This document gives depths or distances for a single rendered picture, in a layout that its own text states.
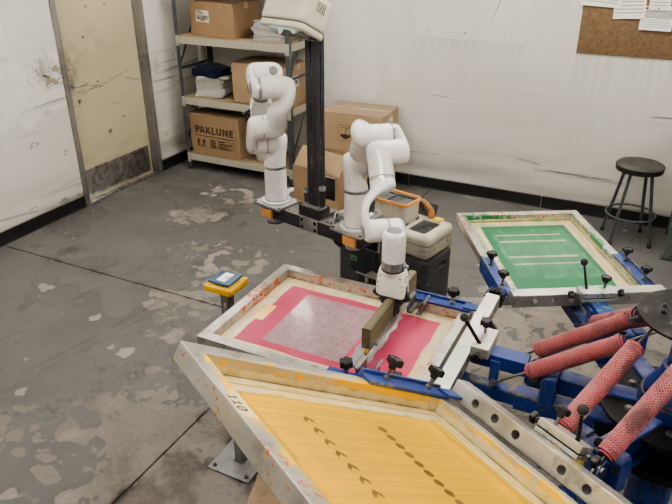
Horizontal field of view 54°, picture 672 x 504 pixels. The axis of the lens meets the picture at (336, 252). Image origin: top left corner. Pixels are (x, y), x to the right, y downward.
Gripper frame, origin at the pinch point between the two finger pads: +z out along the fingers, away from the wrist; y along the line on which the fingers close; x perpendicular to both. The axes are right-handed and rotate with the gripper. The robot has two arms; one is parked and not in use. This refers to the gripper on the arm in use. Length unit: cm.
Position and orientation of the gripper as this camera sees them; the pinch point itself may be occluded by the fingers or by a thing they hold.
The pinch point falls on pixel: (391, 308)
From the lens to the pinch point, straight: 221.0
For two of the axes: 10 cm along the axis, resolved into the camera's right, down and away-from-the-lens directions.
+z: 0.0, 8.9, 4.6
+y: -9.0, -2.1, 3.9
